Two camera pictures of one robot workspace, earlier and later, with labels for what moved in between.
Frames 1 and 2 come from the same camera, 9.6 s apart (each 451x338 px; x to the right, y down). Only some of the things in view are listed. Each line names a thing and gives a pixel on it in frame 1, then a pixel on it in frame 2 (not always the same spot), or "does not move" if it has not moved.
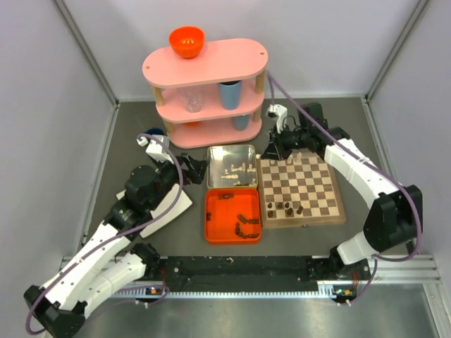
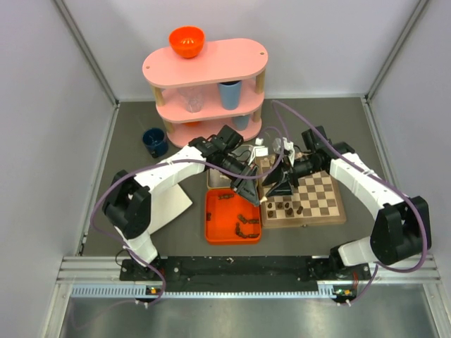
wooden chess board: [299, 190] does not move
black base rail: [249, 274] does not move
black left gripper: [197, 167] → [246, 188]
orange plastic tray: [232, 215] does not move
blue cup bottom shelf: [241, 122] does not move
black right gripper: [271, 152] → [283, 186]
